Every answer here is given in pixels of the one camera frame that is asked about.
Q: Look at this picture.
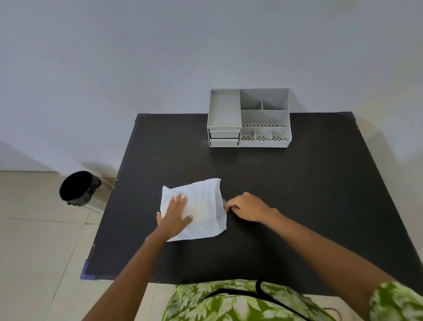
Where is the green patterned clothing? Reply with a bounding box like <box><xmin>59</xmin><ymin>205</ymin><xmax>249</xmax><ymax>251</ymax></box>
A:
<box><xmin>161</xmin><ymin>279</ymin><xmax>423</xmax><ymax>321</ymax></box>

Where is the grey desk organizer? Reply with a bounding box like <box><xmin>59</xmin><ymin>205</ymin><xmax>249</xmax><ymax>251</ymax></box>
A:
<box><xmin>207</xmin><ymin>88</ymin><xmax>293</xmax><ymax>149</ymax></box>

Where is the person's right hand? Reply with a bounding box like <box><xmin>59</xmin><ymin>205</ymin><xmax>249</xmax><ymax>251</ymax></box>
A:
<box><xmin>224</xmin><ymin>192</ymin><xmax>278</xmax><ymax>223</ymax></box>

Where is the person's right forearm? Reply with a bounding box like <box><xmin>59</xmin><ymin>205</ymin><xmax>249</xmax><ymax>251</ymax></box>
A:
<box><xmin>264</xmin><ymin>209</ymin><xmax>396</xmax><ymax>321</ymax></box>

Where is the trash bin with black liner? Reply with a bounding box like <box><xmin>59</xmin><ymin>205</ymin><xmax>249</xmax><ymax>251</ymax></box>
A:
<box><xmin>59</xmin><ymin>170</ymin><xmax>102</xmax><ymax>207</ymax></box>

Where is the person's left hand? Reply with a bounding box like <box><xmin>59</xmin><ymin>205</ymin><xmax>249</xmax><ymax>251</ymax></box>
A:
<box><xmin>156</xmin><ymin>193</ymin><xmax>194</xmax><ymax>242</ymax></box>

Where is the thin dark cord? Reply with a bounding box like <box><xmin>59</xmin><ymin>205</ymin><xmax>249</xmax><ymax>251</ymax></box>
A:
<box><xmin>322</xmin><ymin>307</ymin><xmax>343</xmax><ymax>321</ymax></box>

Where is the white paper packet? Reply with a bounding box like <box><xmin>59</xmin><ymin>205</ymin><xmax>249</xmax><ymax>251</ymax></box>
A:
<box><xmin>160</xmin><ymin>178</ymin><xmax>228</xmax><ymax>243</ymax></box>

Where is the person's left forearm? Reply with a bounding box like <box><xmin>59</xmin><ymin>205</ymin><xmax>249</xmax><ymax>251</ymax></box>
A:
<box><xmin>82</xmin><ymin>230</ymin><xmax>172</xmax><ymax>321</ymax></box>

